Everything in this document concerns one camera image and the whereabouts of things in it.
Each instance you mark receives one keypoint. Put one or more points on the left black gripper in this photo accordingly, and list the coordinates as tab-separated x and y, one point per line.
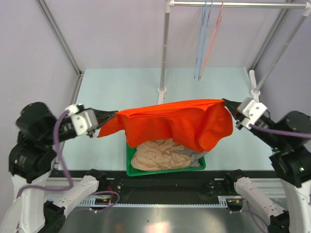
103	115

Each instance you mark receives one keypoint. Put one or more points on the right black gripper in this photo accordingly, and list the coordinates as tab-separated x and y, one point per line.
234	105

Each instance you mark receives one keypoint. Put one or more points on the orange t shirt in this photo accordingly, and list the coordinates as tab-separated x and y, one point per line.
196	124

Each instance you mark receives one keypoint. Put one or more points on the pink wire hanger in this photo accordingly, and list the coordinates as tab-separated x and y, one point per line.
218	22

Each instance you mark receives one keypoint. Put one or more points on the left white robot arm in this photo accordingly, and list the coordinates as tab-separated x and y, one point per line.
45	193

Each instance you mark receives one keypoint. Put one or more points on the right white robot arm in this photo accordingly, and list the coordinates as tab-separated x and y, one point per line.
291	161

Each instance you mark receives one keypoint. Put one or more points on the grey t shirt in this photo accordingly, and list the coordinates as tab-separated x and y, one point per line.
193	155

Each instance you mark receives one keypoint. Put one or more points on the beige t shirt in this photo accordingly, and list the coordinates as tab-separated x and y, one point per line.
159	155

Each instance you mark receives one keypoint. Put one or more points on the silver clothes rack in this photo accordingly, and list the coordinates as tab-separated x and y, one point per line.
255	87

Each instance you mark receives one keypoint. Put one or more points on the green plastic bin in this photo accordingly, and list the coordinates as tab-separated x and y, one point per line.
132	172

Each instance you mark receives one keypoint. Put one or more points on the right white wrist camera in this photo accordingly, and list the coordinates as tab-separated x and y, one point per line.
249	112

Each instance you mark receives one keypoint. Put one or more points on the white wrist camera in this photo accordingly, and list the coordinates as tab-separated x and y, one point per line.
84	120
249	112

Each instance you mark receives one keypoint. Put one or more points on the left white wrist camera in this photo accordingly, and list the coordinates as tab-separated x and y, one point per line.
84	120

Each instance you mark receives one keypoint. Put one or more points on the blue wire hanger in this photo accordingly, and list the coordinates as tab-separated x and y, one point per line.
200	47
205	39

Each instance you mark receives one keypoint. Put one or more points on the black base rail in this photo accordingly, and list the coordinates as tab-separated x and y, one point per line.
172	189

